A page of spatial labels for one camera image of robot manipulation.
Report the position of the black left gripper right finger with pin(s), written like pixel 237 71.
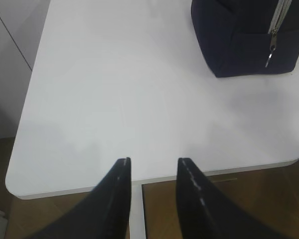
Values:
pixel 204 212

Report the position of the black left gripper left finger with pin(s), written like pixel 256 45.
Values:
pixel 102 214

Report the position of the navy and white lunch bag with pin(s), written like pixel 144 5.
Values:
pixel 247 37

